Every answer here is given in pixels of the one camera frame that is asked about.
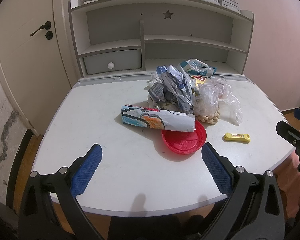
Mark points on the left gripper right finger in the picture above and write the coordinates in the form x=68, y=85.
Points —
x=253, y=207

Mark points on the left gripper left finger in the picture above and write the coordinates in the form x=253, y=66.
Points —
x=37, y=217

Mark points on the red plastic cup lid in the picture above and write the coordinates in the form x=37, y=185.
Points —
x=185, y=143

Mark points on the colourful drawing paper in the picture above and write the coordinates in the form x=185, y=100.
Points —
x=157, y=119

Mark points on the blue white snack bag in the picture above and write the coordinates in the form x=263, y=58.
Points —
x=195, y=67

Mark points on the yellow small snack wrapper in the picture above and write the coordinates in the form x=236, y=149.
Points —
x=237, y=137

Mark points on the peanuts pile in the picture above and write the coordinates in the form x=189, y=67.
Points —
x=210, y=119

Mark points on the clear plastic bag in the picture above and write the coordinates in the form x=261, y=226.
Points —
x=211, y=93

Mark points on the grey drawer with knob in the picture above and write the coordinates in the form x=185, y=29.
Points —
x=113, y=61

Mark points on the white door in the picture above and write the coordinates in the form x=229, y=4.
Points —
x=36, y=73

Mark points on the black lock knob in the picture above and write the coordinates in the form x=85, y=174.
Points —
x=49, y=35

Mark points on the white desk hutch shelf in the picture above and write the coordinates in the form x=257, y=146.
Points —
x=166, y=31

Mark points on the black door handle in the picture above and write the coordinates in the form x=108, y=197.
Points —
x=45, y=26

